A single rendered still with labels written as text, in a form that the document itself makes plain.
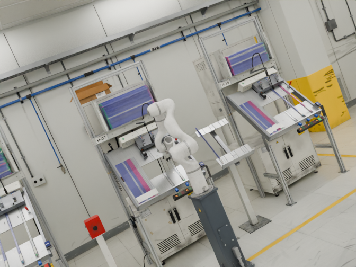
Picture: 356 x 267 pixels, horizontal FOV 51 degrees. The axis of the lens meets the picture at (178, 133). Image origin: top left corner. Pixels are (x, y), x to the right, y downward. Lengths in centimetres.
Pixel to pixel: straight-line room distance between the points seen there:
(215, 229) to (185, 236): 87
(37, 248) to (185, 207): 138
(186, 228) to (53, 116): 234
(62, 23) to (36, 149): 167
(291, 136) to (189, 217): 145
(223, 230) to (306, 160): 175
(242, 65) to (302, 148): 113
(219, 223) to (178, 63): 310
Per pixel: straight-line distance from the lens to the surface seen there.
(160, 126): 315
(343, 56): 723
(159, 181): 336
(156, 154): 356
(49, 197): 510
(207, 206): 288
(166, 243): 371
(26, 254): 328
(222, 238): 298
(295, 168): 432
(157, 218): 363
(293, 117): 398
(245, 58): 421
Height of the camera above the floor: 154
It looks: 7 degrees down
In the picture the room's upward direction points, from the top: 23 degrees counter-clockwise
